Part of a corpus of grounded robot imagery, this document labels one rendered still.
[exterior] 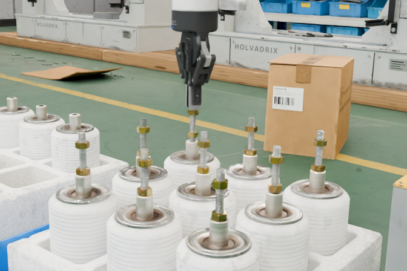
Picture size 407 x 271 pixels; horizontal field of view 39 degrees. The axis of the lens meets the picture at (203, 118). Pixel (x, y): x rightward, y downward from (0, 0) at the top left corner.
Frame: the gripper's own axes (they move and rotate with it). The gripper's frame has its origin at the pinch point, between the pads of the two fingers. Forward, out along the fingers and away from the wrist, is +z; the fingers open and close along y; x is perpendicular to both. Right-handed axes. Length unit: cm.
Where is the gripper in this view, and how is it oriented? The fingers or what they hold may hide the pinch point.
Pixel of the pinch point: (194, 96)
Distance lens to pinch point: 96.0
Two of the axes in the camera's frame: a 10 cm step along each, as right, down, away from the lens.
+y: 3.7, 2.2, -9.0
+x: 9.3, -0.7, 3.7
